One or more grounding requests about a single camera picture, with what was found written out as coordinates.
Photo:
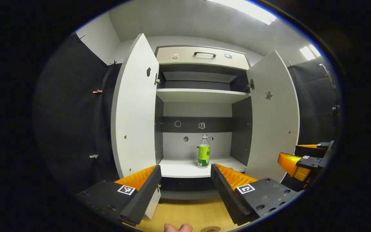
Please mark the round brown coaster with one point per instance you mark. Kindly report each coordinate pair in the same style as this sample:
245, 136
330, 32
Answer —
210, 229

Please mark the white cabinet drawer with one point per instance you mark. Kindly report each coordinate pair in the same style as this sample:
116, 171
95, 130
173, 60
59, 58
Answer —
188, 59

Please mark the silver clip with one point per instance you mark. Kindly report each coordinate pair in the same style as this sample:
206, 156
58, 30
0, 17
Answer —
93, 156

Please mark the white cabinet shelf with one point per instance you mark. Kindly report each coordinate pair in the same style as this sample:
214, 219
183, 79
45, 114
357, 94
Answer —
201, 95

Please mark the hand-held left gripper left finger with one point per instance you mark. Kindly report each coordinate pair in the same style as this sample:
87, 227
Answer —
145, 196

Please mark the small ceiling light panel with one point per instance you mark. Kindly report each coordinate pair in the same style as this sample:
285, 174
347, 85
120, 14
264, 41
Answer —
308, 53

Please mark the clear bottle with green label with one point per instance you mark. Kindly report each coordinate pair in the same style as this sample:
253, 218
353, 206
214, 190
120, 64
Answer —
204, 158

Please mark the black backdrop cloth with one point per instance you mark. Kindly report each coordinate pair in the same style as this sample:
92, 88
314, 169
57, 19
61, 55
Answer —
66, 112

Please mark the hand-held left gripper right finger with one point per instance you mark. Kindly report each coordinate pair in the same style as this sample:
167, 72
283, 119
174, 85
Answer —
227, 196

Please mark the metal door hinge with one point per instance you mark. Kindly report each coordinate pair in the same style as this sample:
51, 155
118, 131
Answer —
250, 85
156, 80

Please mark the white cabinet door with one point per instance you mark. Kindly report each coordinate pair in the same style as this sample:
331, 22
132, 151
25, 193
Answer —
272, 129
134, 112

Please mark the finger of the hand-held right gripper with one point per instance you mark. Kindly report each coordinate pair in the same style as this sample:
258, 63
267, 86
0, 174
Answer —
290, 164
311, 151

